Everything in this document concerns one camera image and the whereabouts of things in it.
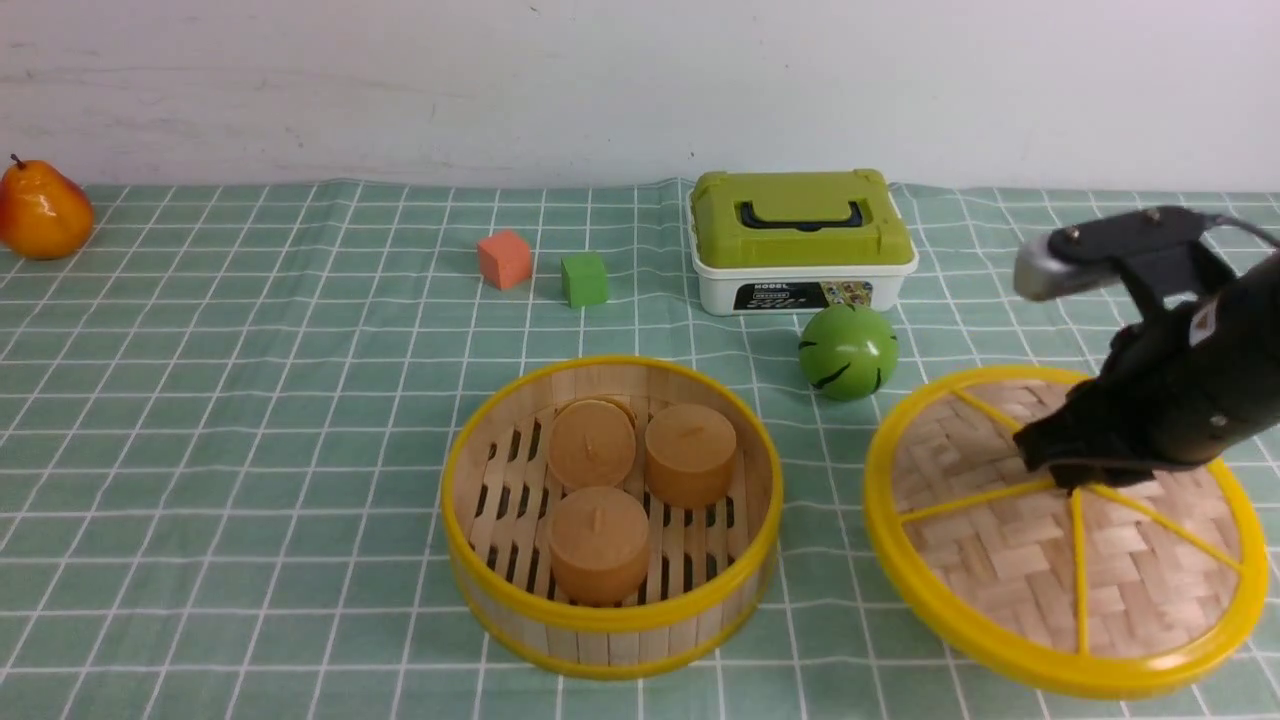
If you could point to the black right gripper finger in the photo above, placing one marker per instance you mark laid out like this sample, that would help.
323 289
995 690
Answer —
1090 472

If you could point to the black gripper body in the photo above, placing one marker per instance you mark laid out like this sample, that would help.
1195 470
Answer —
1199 376

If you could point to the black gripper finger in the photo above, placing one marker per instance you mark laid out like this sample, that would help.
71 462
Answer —
1047 444

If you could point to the yellow woven bamboo steamer lid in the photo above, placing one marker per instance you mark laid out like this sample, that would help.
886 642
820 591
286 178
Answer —
1099 593

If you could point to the yellow bamboo steamer basket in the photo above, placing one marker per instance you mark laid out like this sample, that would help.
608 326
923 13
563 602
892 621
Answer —
708 568

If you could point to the green striped toy melon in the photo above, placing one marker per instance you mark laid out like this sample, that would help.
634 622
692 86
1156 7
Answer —
848 352

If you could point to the green lidded white storage box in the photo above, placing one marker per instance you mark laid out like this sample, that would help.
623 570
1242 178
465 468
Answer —
797 242

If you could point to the brown bun back right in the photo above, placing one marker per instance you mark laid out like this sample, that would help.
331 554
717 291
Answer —
690 450

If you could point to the brown bun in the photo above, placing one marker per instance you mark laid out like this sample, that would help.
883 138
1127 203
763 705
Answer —
592 444
599 544
690 450

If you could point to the brown bun back left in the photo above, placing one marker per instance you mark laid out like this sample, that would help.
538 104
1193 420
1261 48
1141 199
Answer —
592 444

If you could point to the brown bun front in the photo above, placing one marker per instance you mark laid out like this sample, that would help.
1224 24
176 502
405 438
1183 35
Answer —
599 544

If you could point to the green foam cube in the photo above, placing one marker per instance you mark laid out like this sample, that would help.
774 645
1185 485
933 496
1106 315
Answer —
584 279

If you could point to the orange foam cube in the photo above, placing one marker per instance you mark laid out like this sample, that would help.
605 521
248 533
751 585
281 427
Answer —
505 260

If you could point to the green checkered tablecloth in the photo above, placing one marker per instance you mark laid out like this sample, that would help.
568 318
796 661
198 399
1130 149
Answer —
224 423

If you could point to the orange plastic pear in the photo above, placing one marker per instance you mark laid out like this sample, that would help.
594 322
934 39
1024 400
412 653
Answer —
44 215

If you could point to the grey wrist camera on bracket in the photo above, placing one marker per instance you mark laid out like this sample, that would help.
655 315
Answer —
1156 253

